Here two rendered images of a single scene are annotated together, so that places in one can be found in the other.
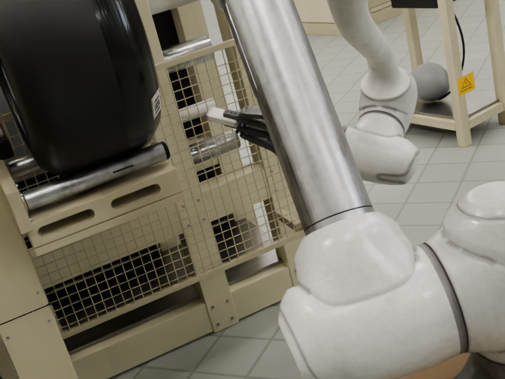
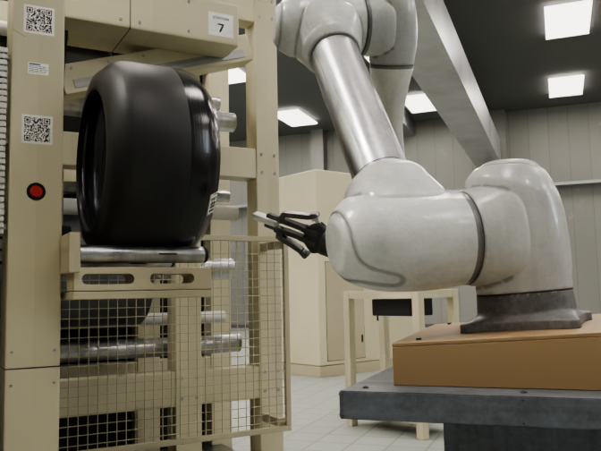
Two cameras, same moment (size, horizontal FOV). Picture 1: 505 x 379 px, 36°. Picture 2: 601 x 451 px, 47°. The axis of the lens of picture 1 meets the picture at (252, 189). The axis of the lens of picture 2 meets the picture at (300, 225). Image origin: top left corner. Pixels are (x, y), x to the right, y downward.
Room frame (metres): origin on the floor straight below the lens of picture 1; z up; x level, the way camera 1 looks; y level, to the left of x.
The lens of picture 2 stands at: (-0.17, 0.24, 0.79)
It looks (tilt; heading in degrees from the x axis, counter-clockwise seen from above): 6 degrees up; 350
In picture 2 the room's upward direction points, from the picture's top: 1 degrees counter-clockwise
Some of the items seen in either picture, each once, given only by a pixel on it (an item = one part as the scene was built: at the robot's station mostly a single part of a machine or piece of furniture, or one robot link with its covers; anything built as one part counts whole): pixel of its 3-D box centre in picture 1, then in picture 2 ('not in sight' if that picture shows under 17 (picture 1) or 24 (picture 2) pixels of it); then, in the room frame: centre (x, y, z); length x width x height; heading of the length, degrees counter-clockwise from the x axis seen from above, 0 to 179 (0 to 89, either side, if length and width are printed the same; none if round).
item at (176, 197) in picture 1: (94, 199); (127, 293); (1.81, 0.39, 0.80); 0.37 x 0.36 x 0.02; 19
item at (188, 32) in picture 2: not in sight; (142, 22); (2.13, 0.36, 1.71); 0.61 x 0.25 x 0.15; 109
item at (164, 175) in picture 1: (102, 201); (140, 278); (1.67, 0.34, 0.84); 0.36 x 0.09 x 0.06; 109
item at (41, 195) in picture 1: (95, 175); (143, 254); (1.68, 0.34, 0.90); 0.35 x 0.05 x 0.05; 109
